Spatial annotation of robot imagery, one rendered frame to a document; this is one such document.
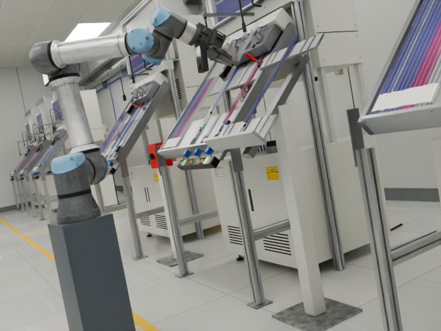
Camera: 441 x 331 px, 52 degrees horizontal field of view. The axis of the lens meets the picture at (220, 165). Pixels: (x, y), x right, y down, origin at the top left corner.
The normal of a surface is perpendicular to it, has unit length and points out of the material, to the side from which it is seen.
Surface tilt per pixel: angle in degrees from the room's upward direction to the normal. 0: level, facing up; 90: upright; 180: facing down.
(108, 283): 90
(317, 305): 90
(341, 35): 90
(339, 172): 90
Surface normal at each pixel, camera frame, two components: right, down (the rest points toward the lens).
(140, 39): -0.20, 0.10
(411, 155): -0.84, 0.18
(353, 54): 0.51, -0.04
